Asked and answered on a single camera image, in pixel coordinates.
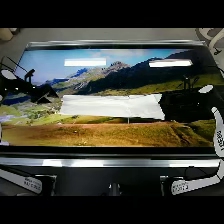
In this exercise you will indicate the white shirt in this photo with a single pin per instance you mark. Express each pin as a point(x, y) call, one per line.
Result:
point(110, 106)

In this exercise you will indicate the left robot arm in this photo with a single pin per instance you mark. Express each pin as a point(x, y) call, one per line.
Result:
point(8, 75)

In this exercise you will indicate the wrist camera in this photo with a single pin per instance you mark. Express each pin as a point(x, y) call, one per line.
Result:
point(29, 75)
point(187, 82)

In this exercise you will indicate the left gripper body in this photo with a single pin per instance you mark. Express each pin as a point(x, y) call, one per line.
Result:
point(41, 91)

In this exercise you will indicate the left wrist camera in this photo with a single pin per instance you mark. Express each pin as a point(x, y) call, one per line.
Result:
point(29, 75)

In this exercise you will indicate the white chair base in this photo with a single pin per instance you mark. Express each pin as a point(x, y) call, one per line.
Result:
point(213, 36)

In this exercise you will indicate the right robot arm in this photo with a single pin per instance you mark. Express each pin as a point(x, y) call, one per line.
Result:
point(218, 133)

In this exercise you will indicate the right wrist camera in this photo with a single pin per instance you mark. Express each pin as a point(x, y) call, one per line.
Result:
point(187, 82)

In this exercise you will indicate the silver frame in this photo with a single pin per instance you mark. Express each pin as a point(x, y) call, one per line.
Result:
point(110, 162)

